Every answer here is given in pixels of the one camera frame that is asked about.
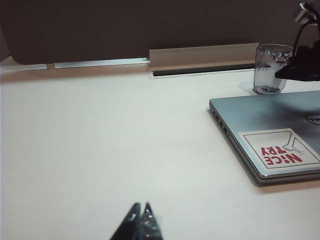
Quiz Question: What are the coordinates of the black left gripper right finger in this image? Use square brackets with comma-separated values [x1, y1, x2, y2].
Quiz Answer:
[141, 201, 165, 240]

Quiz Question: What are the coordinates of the aluminium divider rail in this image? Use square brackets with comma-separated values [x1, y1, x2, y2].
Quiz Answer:
[21, 56, 151, 71]

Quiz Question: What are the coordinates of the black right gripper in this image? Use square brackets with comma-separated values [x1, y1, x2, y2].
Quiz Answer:
[274, 39, 320, 81]

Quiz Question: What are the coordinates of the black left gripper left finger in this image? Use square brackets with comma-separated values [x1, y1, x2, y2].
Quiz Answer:
[109, 201, 141, 240]

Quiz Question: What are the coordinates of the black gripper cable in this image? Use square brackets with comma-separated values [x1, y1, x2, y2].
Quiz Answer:
[292, 21, 313, 57]

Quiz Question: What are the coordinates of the grey Dell laptop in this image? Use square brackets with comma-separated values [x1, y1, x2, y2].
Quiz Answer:
[208, 89, 320, 188]

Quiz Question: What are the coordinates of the clear plastic cup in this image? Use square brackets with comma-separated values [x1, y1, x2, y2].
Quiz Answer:
[252, 44, 293, 95]

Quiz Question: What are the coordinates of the white red-lettered sticker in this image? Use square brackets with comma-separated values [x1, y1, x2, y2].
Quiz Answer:
[237, 128, 320, 170]

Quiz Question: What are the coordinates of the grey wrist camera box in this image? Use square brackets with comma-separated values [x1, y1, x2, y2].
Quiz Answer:
[293, 1, 316, 24]

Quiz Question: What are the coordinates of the grey desk divider panel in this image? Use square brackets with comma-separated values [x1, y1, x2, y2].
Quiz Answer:
[0, 0, 320, 66]

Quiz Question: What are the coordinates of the beige cable tray flap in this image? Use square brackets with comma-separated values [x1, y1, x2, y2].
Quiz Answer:
[148, 42, 260, 73]

